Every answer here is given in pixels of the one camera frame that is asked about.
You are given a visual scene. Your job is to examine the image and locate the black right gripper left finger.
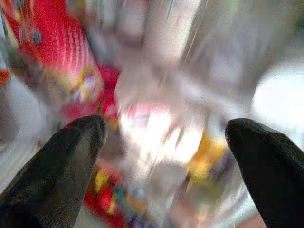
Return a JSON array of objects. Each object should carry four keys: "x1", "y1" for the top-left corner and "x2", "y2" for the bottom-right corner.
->
[{"x1": 0, "y1": 115, "x2": 106, "y2": 228}]

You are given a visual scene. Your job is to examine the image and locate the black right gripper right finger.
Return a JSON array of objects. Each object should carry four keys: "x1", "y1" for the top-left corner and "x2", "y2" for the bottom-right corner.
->
[{"x1": 225, "y1": 118, "x2": 304, "y2": 228}]

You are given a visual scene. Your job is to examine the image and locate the red yellow snack package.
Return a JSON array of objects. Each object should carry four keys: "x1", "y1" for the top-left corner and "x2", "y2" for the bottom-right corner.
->
[{"x1": 83, "y1": 163, "x2": 148, "y2": 228}]

